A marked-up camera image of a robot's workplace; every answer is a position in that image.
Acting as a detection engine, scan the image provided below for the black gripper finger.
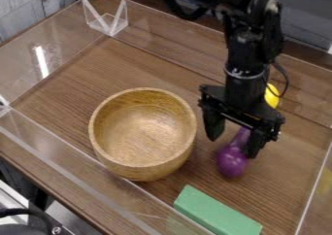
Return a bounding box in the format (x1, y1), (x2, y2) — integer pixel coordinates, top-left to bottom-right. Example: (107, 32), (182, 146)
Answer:
(202, 106), (225, 141)
(246, 129), (266, 158)

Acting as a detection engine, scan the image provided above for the clear acrylic corner bracket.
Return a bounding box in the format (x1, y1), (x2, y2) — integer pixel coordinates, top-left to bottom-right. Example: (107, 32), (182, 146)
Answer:
(81, 0), (127, 37)

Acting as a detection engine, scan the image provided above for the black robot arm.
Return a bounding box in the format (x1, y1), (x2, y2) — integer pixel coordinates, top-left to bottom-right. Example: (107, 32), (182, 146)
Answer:
(163, 0), (285, 158)

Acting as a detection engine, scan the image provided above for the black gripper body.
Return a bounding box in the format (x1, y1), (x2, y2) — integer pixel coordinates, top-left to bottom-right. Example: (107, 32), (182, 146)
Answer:
(198, 67), (285, 140)

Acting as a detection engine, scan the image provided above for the green rectangular block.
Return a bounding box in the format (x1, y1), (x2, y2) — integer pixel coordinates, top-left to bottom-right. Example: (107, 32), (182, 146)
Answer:
(173, 185), (262, 235)

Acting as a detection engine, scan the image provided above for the black cable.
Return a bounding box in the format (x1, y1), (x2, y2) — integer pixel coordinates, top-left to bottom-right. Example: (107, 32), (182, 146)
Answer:
(0, 207), (46, 235)

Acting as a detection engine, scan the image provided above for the purple toy eggplant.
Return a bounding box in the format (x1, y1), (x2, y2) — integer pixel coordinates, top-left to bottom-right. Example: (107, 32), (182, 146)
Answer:
(215, 127), (250, 179)

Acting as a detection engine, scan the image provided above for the yellow toy lemon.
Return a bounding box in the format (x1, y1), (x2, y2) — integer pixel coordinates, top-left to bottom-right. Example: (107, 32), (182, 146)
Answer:
(263, 84), (279, 108)

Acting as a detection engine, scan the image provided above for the brown wooden bowl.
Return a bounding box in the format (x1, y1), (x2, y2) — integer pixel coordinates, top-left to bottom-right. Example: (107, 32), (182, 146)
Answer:
(87, 87), (197, 182)

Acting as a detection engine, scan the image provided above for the clear acrylic tray enclosure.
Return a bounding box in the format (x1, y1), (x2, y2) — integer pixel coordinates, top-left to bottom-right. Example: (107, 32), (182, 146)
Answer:
(0, 4), (332, 235)

